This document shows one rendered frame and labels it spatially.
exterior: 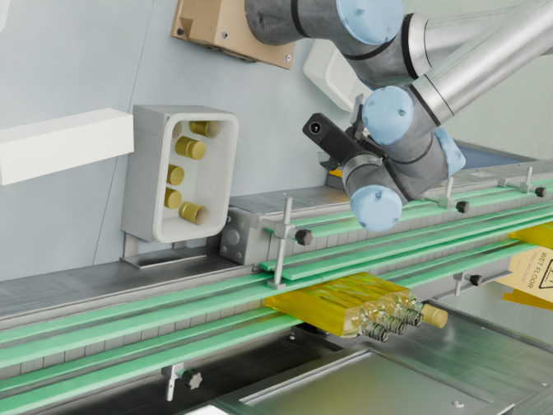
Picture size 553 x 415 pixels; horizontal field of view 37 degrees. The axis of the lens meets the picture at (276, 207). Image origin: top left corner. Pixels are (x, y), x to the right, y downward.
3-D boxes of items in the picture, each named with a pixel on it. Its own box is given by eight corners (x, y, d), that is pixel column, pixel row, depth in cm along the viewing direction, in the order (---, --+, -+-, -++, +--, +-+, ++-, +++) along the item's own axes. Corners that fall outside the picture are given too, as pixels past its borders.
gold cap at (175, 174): (153, 161, 144) (171, 167, 142) (169, 160, 147) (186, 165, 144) (151, 181, 145) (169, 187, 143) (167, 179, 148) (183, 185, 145)
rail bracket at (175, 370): (127, 384, 138) (183, 417, 130) (132, 345, 137) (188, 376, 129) (145, 377, 141) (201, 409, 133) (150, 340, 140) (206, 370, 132)
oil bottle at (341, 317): (262, 305, 161) (352, 344, 149) (267, 277, 160) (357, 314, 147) (281, 300, 166) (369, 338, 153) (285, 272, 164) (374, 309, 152)
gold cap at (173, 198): (151, 184, 146) (169, 191, 143) (166, 184, 148) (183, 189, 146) (150, 204, 146) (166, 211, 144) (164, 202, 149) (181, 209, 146)
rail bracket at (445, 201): (411, 199, 197) (462, 214, 189) (417, 169, 195) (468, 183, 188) (420, 198, 200) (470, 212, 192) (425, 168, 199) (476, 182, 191)
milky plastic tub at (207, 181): (120, 231, 145) (154, 245, 140) (134, 104, 140) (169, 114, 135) (192, 221, 158) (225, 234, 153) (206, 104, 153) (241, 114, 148)
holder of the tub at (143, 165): (117, 259, 147) (146, 272, 142) (133, 104, 140) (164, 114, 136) (186, 247, 160) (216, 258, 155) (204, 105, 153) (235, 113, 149)
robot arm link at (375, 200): (416, 216, 130) (371, 244, 132) (402, 185, 140) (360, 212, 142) (391, 179, 127) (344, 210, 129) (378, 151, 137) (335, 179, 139)
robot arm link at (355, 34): (315, -49, 137) (387, -49, 129) (349, 0, 147) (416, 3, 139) (287, 12, 134) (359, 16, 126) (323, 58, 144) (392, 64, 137)
